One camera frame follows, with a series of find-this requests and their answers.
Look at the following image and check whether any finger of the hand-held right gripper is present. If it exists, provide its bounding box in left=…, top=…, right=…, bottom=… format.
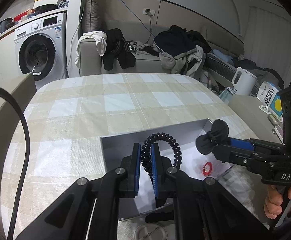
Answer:
left=227, top=137, right=286, bottom=153
left=212, top=144, right=263, bottom=173

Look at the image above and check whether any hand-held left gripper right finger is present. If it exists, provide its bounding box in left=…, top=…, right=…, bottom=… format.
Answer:
left=151, top=143, right=271, bottom=240

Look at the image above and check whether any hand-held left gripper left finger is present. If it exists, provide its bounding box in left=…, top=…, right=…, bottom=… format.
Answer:
left=16, top=142, right=142, bottom=240

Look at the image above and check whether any black bow hair clip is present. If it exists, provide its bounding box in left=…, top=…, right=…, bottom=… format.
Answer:
left=195, top=119, right=229, bottom=155

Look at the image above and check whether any grey cardboard box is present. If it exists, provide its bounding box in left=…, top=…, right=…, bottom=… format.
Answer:
left=100, top=118, right=236, bottom=222

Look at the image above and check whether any black spiral hair tie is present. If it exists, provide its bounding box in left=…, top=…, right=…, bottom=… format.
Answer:
left=140, top=132, right=182, bottom=179

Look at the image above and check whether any person's right hand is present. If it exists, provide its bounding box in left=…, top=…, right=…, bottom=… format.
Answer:
left=264, top=184, right=291, bottom=220

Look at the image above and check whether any red flower hair clip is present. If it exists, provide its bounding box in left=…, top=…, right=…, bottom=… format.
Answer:
left=202, top=162, right=213, bottom=177

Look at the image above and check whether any white box yellow circle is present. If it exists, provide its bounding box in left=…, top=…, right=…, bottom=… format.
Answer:
left=257, top=81, right=283, bottom=117

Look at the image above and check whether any white electric kettle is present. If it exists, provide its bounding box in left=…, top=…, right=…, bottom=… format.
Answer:
left=232, top=67, right=257, bottom=96

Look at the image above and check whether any round clear badge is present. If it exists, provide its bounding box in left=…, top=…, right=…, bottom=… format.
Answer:
left=134, top=222, right=172, bottom=240

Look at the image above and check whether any light blue cushion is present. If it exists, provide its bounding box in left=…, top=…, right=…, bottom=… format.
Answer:
left=212, top=50, right=234, bottom=62

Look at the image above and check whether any white curtain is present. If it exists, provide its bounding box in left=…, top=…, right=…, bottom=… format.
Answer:
left=248, top=5, right=291, bottom=80

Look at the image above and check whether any beige sofa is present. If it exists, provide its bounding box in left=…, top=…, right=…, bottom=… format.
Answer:
left=76, top=17, right=211, bottom=77

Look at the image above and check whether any black jacket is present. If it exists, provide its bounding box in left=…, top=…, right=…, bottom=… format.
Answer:
left=185, top=30, right=212, bottom=53

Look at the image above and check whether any dark navy jacket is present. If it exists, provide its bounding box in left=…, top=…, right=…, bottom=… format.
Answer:
left=153, top=25, right=197, bottom=55

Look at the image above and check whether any black white patterned cloth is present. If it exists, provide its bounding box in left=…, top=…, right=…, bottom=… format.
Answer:
left=127, top=40, right=158, bottom=55

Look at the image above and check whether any black striped garment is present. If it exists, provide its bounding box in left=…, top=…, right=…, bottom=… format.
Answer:
left=103, top=29, right=137, bottom=71

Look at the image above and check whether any white garment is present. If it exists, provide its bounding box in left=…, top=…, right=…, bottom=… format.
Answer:
left=75, top=31, right=108, bottom=68

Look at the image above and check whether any large brown cardboard box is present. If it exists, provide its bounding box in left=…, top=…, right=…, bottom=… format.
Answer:
left=0, top=75, right=36, bottom=180

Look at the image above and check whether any white washing machine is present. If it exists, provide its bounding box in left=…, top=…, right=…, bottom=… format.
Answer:
left=14, top=12, right=68, bottom=82

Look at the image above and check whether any grey pillow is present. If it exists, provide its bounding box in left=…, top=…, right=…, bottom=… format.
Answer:
left=82, top=0, right=102, bottom=33

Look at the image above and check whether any black pan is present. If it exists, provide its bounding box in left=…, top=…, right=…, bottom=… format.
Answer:
left=36, top=4, right=59, bottom=12

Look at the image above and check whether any red container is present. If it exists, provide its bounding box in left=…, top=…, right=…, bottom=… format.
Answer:
left=14, top=11, right=31, bottom=21

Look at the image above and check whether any black cooking pot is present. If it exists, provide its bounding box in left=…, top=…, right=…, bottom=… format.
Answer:
left=0, top=17, right=13, bottom=32

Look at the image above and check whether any black braided cable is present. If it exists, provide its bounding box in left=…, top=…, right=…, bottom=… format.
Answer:
left=0, top=84, right=31, bottom=240

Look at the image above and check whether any thin black charger cable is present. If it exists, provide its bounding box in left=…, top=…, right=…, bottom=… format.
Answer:
left=137, top=11, right=152, bottom=49

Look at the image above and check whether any blue cable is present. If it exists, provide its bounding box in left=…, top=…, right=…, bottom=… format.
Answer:
left=99, top=0, right=152, bottom=34

